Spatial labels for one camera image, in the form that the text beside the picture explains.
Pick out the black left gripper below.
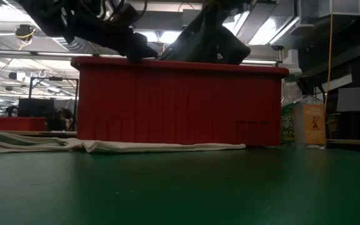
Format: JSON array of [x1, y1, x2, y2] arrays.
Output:
[[70, 0, 159, 63]]

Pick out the dark green shirt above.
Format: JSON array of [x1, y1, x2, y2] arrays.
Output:
[[158, 2, 251, 66]]

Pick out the red plastic laundry basket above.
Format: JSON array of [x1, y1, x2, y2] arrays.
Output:
[[70, 56, 290, 147]]

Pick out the white canvas tote bag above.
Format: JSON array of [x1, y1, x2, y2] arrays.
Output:
[[0, 131, 246, 154]]

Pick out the person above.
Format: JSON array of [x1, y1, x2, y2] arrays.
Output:
[[5, 105, 19, 118], [46, 107, 76, 132]]

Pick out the round ceiling device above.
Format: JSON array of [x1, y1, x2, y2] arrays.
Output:
[[14, 24, 38, 42]]

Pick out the black computer monitor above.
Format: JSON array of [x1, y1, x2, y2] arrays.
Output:
[[17, 98, 56, 118]]

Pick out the green table mat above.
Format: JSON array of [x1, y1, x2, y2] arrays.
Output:
[[0, 145, 360, 225]]

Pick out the green label spray bottle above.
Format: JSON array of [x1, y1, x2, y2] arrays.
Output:
[[281, 76, 303, 145]]

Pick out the clear bottle orange label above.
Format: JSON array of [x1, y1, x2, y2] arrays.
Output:
[[293, 95, 328, 149]]

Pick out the white paper sheet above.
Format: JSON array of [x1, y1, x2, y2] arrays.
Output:
[[336, 86, 360, 113]]

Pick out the silver ceiling duct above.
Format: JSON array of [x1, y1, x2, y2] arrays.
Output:
[[229, 0, 303, 48]]

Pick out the yellow extension cord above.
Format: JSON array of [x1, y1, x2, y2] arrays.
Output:
[[323, 0, 334, 111]]

